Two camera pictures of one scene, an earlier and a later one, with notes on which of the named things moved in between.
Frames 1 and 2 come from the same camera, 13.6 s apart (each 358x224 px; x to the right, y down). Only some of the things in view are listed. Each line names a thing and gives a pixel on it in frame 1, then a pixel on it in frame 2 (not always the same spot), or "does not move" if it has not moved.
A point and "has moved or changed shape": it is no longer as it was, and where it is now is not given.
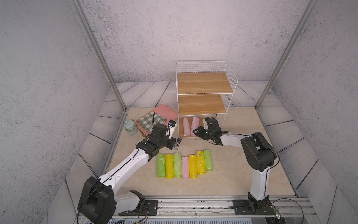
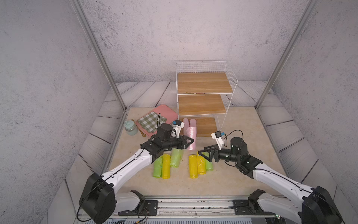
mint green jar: x=130 y=127 does not move
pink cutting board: x=163 y=110 does not move
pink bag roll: x=186 y=127 does not move
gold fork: x=143 y=133 does not move
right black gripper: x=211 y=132 -> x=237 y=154
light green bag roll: x=177 y=164 has moved or changed shape
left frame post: x=81 y=16 does not move
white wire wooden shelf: x=203 y=89 does not move
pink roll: x=185 y=172 -> x=191 y=132
